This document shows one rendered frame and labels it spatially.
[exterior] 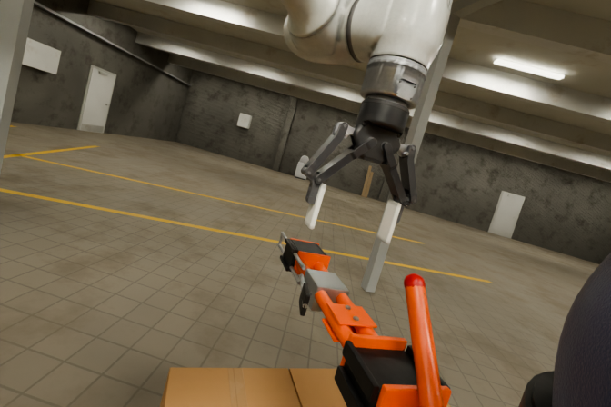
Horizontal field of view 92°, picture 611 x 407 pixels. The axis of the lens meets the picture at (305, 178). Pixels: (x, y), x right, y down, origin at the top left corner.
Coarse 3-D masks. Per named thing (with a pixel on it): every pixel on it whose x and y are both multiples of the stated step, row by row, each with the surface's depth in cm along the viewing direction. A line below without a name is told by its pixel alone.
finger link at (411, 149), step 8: (408, 152) 47; (400, 160) 49; (408, 160) 48; (400, 168) 50; (408, 168) 48; (408, 176) 48; (408, 184) 49; (408, 192) 51; (416, 192) 49; (416, 200) 49
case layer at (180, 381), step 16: (176, 368) 93; (192, 368) 94; (208, 368) 96; (224, 368) 98; (240, 368) 100; (256, 368) 102; (272, 368) 104; (304, 368) 108; (176, 384) 87; (192, 384) 88; (208, 384) 90; (224, 384) 91; (240, 384) 93; (256, 384) 95; (272, 384) 97; (288, 384) 99; (304, 384) 100; (320, 384) 102; (336, 384) 105; (176, 400) 82; (192, 400) 83; (208, 400) 85; (224, 400) 86; (240, 400) 88; (256, 400) 89; (272, 400) 91; (288, 400) 92; (304, 400) 94; (320, 400) 96; (336, 400) 98
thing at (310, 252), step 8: (296, 240) 69; (296, 248) 64; (304, 248) 65; (312, 248) 66; (320, 248) 68; (304, 256) 62; (312, 256) 63; (320, 256) 63; (328, 256) 64; (312, 264) 63; (296, 272) 62
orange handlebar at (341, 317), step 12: (324, 300) 47; (336, 300) 51; (348, 300) 49; (324, 312) 45; (336, 312) 43; (348, 312) 44; (360, 312) 45; (336, 324) 41; (348, 324) 41; (360, 324) 42; (372, 324) 42; (336, 336) 40; (348, 336) 39
